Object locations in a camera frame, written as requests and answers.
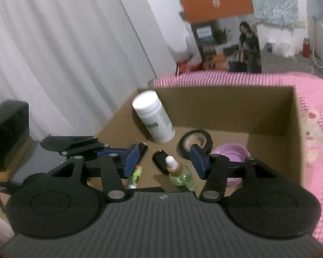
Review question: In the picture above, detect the red tissue pack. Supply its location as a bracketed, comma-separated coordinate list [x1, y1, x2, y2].
[176, 62, 205, 76]

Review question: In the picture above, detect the white bottle with green label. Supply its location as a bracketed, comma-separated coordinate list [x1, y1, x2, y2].
[132, 90, 175, 144]

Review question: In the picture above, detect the white curtain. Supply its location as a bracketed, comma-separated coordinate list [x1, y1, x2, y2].
[0, 0, 189, 248]

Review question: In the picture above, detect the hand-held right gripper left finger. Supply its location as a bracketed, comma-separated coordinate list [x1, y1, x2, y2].
[38, 144, 140, 202]

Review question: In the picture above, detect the purple plastic lid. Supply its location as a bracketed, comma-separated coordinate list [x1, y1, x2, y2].
[210, 144, 251, 187]

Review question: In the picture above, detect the orange printed appliance box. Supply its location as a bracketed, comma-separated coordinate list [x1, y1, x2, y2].
[179, 0, 263, 74]

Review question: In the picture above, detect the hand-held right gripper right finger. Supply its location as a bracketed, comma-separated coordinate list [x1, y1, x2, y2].
[190, 144, 286, 203]

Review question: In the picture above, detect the small green toy figure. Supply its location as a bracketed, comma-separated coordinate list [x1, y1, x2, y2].
[128, 165, 143, 190]

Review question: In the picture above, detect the pink checked blanket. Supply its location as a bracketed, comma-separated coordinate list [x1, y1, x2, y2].
[153, 71, 323, 246]

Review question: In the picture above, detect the patterned wall cloth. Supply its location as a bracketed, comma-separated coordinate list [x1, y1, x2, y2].
[172, 0, 304, 29]

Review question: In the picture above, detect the small black wedge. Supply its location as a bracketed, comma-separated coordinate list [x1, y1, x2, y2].
[152, 150, 170, 174]

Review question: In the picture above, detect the red flask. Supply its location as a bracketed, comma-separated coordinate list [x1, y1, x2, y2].
[302, 38, 311, 58]

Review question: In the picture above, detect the crumpled white plastic bag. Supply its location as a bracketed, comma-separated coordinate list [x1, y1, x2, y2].
[275, 41, 298, 57]

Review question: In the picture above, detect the brown cardboard box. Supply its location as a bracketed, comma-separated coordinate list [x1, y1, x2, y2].
[97, 84, 306, 194]

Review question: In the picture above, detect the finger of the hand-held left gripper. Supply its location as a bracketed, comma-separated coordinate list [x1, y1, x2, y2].
[61, 144, 131, 160]
[40, 136, 99, 154]

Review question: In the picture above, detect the green dropper bottle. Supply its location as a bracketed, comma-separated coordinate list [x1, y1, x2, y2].
[165, 156, 198, 192]

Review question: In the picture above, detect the black tape roll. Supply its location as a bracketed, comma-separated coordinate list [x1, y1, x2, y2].
[178, 130, 213, 160]

